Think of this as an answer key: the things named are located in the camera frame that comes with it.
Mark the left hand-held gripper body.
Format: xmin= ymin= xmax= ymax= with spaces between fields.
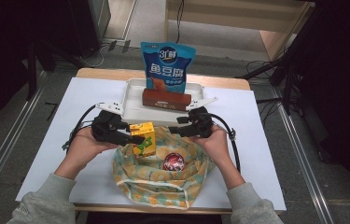
xmin=91 ymin=101 xmax=131 ymax=147

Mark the white plastic tray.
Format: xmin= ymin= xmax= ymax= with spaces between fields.
xmin=121 ymin=77 xmax=206 ymax=127

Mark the yellow drink carton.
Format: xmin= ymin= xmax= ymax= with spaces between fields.
xmin=129 ymin=121 xmax=158 ymax=158

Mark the red lidded candy jar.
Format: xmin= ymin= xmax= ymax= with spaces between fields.
xmin=162 ymin=152 xmax=187 ymax=173

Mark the metal floor rail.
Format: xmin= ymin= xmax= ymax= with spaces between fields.
xmin=271 ymin=87 xmax=335 ymax=224
xmin=0 ymin=70 xmax=49 ymax=213

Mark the white table cover sheet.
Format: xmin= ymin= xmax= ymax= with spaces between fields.
xmin=15 ymin=77 xmax=287 ymax=212

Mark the brown drink carton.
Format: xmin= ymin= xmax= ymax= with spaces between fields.
xmin=141 ymin=88 xmax=193 ymax=113

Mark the white floor cable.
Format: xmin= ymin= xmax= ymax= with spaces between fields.
xmin=78 ymin=46 xmax=105 ymax=69

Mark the light wooden bench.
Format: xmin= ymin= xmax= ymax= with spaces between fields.
xmin=162 ymin=0 xmax=316 ymax=62

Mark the lemon print cloth bag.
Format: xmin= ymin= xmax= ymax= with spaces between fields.
xmin=112 ymin=125 xmax=217 ymax=210

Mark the black metal stand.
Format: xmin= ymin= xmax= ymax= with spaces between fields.
xmin=237 ymin=46 xmax=308 ymax=117
xmin=22 ymin=36 xmax=77 ymax=101

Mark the dark cabinet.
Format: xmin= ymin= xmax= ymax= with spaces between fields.
xmin=65 ymin=0 xmax=112 ymax=60

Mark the hanging black cable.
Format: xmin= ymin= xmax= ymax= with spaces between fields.
xmin=162 ymin=0 xmax=186 ymax=45

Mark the person's right hand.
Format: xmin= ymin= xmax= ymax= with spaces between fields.
xmin=190 ymin=123 xmax=232 ymax=164

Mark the wooden table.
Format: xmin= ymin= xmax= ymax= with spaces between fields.
xmin=22 ymin=67 xmax=286 ymax=216

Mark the right hand-held gripper black cable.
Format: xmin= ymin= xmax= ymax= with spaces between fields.
xmin=208 ymin=112 xmax=242 ymax=174

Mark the blue snack pouch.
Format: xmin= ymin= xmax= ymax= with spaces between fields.
xmin=140 ymin=41 xmax=197 ymax=94

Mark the person's left hand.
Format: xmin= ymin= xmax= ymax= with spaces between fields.
xmin=64 ymin=126 xmax=121 ymax=171

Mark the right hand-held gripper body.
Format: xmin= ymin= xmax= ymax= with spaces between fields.
xmin=185 ymin=96 xmax=219 ymax=139

